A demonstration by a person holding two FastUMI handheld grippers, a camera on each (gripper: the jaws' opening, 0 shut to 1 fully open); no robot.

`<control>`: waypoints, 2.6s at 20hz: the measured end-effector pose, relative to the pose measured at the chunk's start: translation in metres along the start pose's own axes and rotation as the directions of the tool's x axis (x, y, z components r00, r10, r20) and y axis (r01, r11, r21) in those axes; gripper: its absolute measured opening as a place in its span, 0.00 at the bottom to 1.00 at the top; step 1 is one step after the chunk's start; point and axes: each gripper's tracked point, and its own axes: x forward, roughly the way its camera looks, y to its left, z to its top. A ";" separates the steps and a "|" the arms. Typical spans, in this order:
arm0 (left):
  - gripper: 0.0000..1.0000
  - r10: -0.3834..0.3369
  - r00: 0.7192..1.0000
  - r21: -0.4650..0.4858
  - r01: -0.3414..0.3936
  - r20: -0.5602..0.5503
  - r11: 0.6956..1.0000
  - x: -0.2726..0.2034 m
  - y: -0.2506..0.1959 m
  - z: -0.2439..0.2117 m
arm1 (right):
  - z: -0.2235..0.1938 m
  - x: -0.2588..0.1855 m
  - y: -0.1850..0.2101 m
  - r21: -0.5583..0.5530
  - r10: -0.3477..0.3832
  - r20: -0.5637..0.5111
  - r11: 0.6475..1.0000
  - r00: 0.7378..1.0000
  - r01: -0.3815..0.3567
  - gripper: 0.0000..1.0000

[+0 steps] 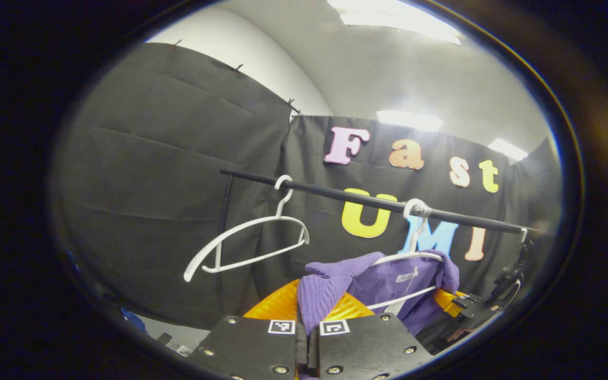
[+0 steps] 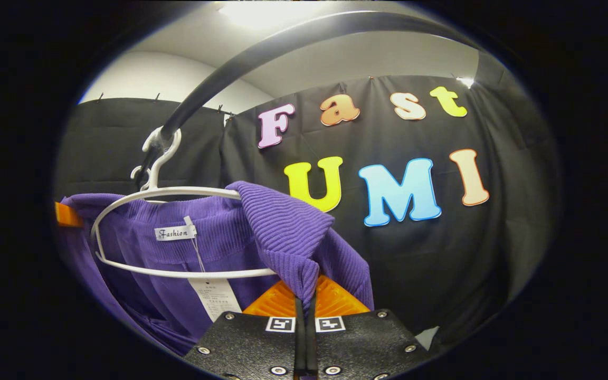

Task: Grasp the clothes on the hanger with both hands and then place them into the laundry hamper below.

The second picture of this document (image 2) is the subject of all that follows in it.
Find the black backdrop cloth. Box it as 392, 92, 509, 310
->
53, 74, 563, 349

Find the black clothes rack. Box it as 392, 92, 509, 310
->
134, 11, 495, 191

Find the purple corduroy jacket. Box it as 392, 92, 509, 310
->
57, 181, 376, 357

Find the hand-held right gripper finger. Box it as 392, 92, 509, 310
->
306, 273, 432, 380
184, 279, 306, 380

